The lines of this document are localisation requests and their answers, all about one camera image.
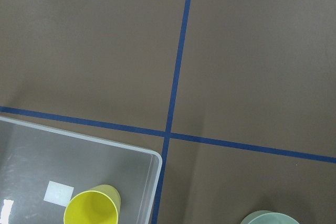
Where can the yellow plastic cup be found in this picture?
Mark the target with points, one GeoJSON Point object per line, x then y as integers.
{"type": "Point", "coordinates": [100, 204]}

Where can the clear plastic storage box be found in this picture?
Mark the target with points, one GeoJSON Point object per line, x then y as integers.
{"type": "Point", "coordinates": [42, 168]}

